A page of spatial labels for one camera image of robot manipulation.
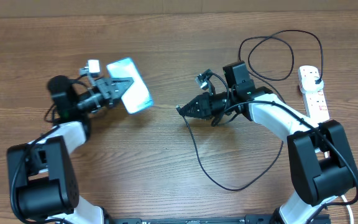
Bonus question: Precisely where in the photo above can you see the Samsung Galaxy smartphone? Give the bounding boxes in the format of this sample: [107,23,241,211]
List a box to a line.
[106,57,154,114]

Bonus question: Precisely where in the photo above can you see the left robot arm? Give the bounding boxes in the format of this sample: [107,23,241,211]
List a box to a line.
[6,75,134,223]

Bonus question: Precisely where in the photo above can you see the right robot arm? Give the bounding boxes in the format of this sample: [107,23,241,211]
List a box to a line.
[177,61,358,223]

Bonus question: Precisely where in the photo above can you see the white charger plug adapter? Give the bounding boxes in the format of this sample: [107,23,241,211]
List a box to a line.
[300,77,324,94]

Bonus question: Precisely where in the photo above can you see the white power strip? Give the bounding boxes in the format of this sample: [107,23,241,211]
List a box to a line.
[298,65,330,123]

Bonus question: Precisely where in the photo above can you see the cardboard backdrop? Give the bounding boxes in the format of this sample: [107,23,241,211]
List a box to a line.
[0,0,358,18]

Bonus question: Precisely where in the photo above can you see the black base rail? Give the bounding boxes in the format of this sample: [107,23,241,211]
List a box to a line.
[54,213,332,224]

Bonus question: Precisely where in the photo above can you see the white power strip cord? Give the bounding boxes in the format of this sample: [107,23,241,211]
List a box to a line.
[323,151,355,224]

